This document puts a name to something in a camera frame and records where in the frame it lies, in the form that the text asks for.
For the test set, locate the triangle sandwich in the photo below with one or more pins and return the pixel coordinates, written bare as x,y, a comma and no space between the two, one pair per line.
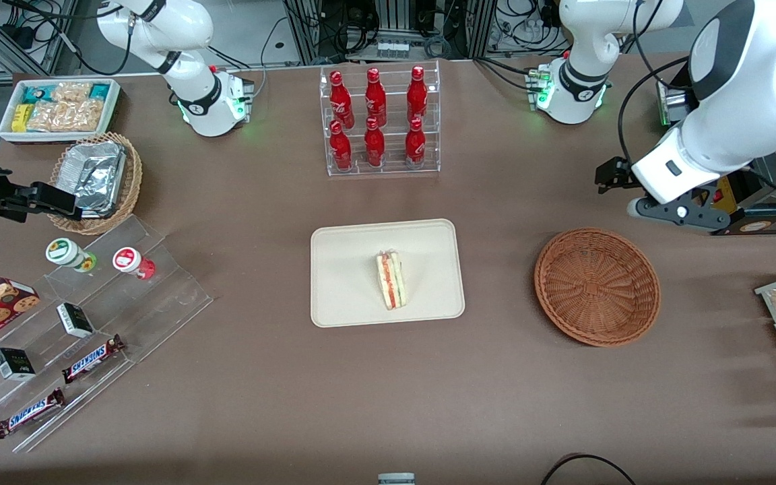
391,279

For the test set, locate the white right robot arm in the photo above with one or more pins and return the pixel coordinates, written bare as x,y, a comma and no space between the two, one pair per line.
213,101

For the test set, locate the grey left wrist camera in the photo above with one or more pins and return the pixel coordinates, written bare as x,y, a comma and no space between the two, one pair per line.
694,214

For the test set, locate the Snickers chocolate bar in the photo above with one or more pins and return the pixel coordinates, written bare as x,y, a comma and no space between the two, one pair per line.
29,413
91,359

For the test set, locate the white snack bin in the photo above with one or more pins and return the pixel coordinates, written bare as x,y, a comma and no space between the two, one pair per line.
116,101

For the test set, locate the red lid cup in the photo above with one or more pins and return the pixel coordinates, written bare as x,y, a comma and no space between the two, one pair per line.
126,259

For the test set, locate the black food warmer appliance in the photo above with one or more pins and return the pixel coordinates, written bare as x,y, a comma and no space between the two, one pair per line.
762,227

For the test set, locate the light wicker basket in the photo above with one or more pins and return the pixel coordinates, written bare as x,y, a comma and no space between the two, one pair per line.
128,182

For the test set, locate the red cola bottle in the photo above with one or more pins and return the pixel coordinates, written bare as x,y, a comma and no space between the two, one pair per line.
415,145
341,104
341,151
417,98
375,101
374,145

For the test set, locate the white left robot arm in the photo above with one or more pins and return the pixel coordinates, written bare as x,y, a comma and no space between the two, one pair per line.
745,81

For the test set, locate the round brown wicker basket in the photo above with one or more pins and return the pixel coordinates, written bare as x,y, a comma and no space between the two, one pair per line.
597,289

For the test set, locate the clear acrylic stepped stand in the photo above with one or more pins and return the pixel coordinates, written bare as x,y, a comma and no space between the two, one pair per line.
159,296

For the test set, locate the clear peanut snack pack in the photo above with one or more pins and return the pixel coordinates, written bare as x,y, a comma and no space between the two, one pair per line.
73,92
68,116

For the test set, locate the teal snack pack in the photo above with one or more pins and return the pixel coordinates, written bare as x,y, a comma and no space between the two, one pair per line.
101,90
36,94

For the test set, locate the clear acrylic bottle rack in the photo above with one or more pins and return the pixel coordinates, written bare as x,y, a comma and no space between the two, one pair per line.
391,67

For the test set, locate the aluminium foil containers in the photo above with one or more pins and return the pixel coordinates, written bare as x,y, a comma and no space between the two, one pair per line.
91,175

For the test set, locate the green lid cup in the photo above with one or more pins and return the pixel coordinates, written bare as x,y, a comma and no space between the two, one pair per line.
61,251

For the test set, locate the small black box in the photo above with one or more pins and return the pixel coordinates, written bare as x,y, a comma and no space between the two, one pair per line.
14,364
75,320

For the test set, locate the cream plastic tray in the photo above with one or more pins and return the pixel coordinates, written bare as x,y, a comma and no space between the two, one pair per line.
341,283

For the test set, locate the small grey device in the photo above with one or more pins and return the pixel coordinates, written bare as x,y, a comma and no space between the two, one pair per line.
396,479

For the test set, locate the aluminium equipment frame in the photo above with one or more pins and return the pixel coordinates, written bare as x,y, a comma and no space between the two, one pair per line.
307,34

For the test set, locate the yellow snack pack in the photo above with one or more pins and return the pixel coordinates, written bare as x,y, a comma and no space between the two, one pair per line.
21,118

